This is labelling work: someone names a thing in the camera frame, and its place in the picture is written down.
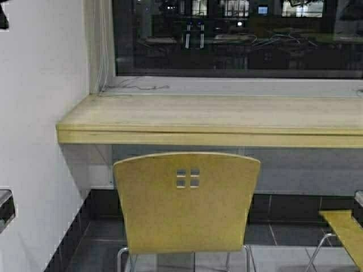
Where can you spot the long wooden counter table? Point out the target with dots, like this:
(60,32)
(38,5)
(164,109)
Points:
(201,120)

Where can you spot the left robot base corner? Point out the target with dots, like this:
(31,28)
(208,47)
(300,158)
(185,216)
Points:
(8,212)

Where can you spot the yellow wooden chair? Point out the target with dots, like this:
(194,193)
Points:
(347,229)
(186,202)

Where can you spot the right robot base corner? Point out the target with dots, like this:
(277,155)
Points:
(358,207)

